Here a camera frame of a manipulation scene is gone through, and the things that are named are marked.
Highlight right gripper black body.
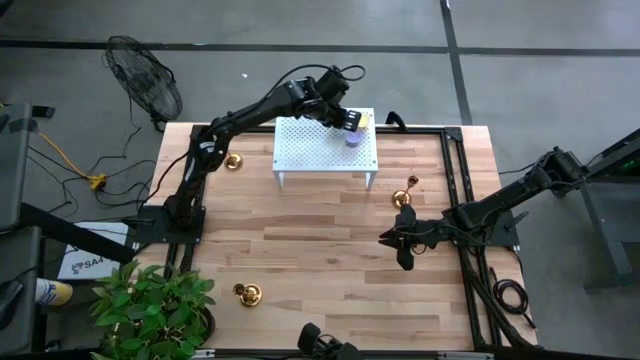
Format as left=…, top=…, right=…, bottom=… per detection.
left=407, top=219, right=449, bottom=249

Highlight green potted plant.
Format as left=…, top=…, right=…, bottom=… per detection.
left=88, top=259, right=217, bottom=360

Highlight black cable bundle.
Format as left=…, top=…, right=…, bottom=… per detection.
left=457, top=234, right=534, bottom=351

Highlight coiled black cable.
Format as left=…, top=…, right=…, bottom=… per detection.
left=492, top=267, right=537, bottom=330

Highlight medium gold candlestick holder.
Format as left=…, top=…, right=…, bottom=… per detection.
left=391, top=174, right=420, bottom=210

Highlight black aluminium table frame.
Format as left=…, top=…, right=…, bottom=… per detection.
left=162, top=123, right=539, bottom=360

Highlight black diagonal beam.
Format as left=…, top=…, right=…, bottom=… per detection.
left=19, top=202, right=137, bottom=265

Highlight black floor fan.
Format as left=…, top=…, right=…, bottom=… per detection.
left=103, top=34, right=184, bottom=132

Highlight yellow and white can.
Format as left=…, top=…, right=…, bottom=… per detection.
left=34, top=278, right=74, bottom=307

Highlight black device with cables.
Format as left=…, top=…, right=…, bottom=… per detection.
left=297, top=322, right=364, bottom=360

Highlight white printed box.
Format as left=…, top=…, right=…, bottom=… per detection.
left=57, top=222, right=131, bottom=281

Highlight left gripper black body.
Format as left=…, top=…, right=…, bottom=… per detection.
left=304, top=97, right=351, bottom=129

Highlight grey equipment case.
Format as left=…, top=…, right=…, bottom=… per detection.
left=0, top=225, right=45, bottom=354
left=0, top=102, right=39, bottom=232

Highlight black floor cable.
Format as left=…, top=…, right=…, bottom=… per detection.
left=87, top=94, right=144, bottom=176

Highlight yellow extension cable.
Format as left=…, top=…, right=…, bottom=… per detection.
left=35, top=129, right=109, bottom=192

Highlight white perforated metal shelf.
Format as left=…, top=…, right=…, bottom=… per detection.
left=272, top=107, right=379, bottom=192

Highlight short gold candlestick holder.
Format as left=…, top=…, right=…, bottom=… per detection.
left=232, top=282, right=263, bottom=308

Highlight black table clamp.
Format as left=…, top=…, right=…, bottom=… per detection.
left=384, top=110, right=408, bottom=132

